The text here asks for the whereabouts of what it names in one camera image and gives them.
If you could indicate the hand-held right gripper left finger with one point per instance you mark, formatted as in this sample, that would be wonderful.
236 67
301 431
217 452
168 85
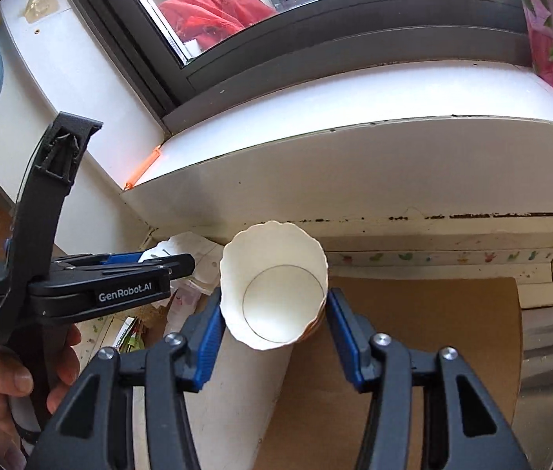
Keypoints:
207 345

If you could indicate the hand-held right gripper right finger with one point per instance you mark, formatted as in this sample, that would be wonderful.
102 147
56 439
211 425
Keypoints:
345 345

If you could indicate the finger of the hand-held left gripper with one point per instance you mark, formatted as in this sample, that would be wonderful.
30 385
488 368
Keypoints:
122 257
178 265

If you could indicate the white paper wrapper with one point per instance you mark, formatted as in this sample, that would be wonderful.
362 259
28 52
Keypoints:
195 247

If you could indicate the white paper cup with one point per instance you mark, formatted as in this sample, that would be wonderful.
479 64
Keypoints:
276 303

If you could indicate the brown snack wrapper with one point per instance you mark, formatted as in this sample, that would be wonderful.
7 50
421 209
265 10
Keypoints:
151 316

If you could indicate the brown cardboard sheet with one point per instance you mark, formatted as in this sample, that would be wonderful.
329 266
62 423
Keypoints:
428 313

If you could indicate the patterned sealing tape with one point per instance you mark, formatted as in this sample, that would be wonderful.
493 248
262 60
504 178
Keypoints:
452 257

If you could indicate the steel sink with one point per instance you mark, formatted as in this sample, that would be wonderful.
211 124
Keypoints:
550 401

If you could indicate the red cloth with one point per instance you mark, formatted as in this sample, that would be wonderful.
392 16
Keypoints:
207 14

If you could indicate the beige tape piece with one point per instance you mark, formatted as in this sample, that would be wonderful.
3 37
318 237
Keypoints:
41 7

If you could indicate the dark framed window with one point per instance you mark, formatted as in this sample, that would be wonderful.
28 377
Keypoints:
354 34

